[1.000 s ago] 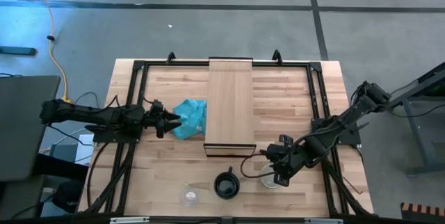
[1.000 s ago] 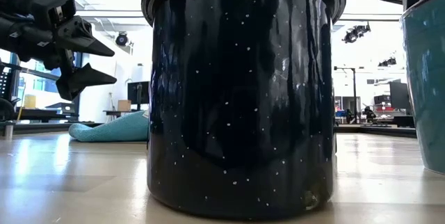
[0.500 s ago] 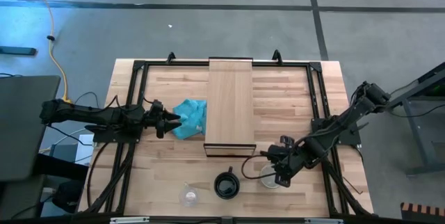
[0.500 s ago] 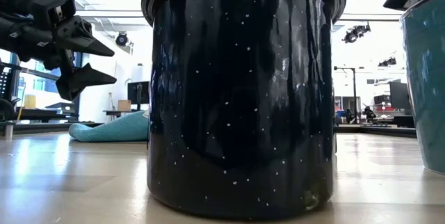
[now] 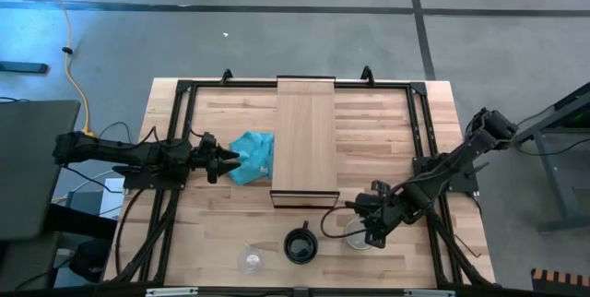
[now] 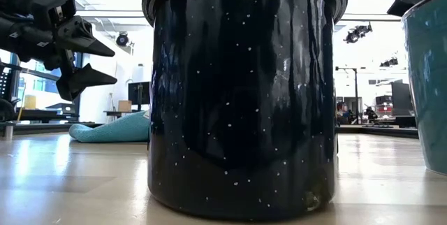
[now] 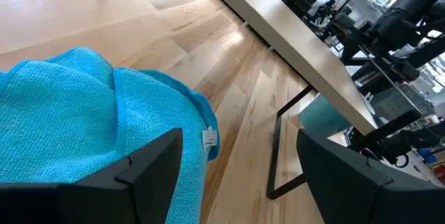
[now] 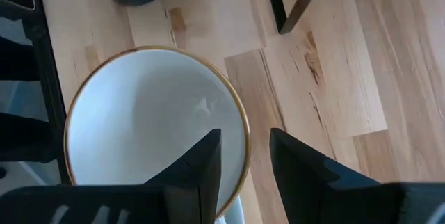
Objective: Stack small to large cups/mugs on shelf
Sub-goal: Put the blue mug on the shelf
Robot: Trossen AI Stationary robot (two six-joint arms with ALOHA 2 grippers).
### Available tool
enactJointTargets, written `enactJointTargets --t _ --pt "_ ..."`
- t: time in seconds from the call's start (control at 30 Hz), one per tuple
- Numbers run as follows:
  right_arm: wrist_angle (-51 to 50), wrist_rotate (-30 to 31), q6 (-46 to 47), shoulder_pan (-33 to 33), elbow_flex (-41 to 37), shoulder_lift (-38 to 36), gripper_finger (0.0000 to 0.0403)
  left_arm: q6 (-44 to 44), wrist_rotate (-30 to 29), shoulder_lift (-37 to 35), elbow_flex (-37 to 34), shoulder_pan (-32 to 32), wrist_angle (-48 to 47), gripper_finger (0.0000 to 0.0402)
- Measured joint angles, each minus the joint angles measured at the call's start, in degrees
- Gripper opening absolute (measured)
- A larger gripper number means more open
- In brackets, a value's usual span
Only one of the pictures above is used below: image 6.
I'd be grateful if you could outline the large black ceiling spotlight cluster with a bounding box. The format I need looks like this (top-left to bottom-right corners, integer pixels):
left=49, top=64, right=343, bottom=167
left=343, top=22, right=374, bottom=44

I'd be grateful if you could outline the black perforated panel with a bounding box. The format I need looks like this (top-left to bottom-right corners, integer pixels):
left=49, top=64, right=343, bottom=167
left=0, top=67, right=13, bottom=101

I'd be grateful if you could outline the teal cloth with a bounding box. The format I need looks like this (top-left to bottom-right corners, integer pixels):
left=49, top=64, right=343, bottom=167
left=68, top=110, right=151, bottom=144

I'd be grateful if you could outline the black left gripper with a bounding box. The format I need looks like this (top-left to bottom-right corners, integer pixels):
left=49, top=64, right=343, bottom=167
left=0, top=0, right=118, bottom=102

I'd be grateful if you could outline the black stand pole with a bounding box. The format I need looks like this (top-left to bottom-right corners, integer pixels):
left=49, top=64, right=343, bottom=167
left=335, top=66, right=360, bottom=125

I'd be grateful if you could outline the teal ceramic cup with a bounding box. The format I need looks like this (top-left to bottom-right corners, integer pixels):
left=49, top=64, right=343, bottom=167
left=401, top=0, right=447, bottom=176

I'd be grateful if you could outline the short silver metal post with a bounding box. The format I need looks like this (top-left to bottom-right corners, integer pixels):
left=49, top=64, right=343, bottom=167
left=3, top=122, right=15, bottom=141

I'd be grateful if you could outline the yellow box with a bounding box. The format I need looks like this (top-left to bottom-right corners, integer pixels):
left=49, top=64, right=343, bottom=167
left=23, top=94, right=37, bottom=110

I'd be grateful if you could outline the black table edge frame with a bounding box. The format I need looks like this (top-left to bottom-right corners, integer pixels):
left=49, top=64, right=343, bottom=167
left=0, top=122, right=420, bottom=139

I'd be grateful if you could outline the cardboard box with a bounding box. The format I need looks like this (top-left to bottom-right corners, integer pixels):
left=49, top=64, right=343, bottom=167
left=117, top=99, right=133, bottom=113

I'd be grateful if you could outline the round black ceiling camera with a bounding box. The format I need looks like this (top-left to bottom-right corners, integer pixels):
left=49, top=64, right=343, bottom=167
left=115, top=31, right=131, bottom=47

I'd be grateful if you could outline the dark blue speckled enamel mug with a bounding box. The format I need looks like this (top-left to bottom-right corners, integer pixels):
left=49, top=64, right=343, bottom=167
left=141, top=0, right=349, bottom=221

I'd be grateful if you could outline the long ceiling light strip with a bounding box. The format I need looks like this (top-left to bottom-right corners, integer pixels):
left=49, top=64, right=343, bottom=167
left=75, top=9, right=402, bottom=22

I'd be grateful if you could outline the black computer monitor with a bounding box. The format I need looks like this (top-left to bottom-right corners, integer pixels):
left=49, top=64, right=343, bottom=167
left=390, top=81, right=413, bottom=117
left=127, top=81, right=151, bottom=111

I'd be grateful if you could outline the small black ceiling spotlight cluster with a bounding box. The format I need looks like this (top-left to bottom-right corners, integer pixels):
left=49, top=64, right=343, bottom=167
left=379, top=57, right=400, bottom=68

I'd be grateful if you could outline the black desk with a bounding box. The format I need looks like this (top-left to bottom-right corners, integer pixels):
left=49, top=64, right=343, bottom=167
left=13, top=102, right=80, bottom=124

